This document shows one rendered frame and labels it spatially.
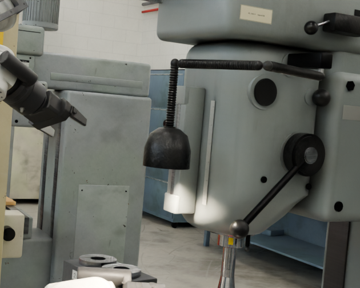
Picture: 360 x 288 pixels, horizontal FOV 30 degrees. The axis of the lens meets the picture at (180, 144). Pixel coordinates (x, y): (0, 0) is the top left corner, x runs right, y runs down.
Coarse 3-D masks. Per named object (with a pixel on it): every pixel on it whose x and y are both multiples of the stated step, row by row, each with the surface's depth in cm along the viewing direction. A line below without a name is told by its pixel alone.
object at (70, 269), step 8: (80, 256) 161; (88, 256) 161; (96, 256) 162; (104, 256) 163; (64, 264) 161; (72, 264) 158; (80, 264) 158; (88, 264) 156; (96, 264) 156; (104, 264) 156; (112, 264) 155; (120, 264) 156; (64, 272) 160; (72, 272) 158; (136, 272) 150; (64, 280) 160; (136, 280) 148; (144, 280) 149; (152, 280) 151
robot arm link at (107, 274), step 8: (80, 272) 117; (88, 272) 118; (96, 272) 118; (104, 272) 118; (112, 272) 118; (120, 272) 119; (128, 272) 119; (112, 280) 118; (120, 280) 118; (128, 280) 118
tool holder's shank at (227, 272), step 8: (224, 248) 118; (232, 248) 118; (224, 256) 118; (232, 256) 118; (224, 264) 118; (232, 264) 118; (224, 272) 118; (232, 272) 118; (224, 280) 118; (232, 280) 118
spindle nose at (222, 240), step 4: (220, 236) 117; (224, 236) 117; (228, 236) 116; (220, 240) 117; (224, 240) 117; (228, 240) 116; (236, 240) 116; (240, 240) 117; (244, 240) 118; (220, 244) 117; (224, 244) 117; (236, 244) 117; (240, 244) 117; (236, 248) 117
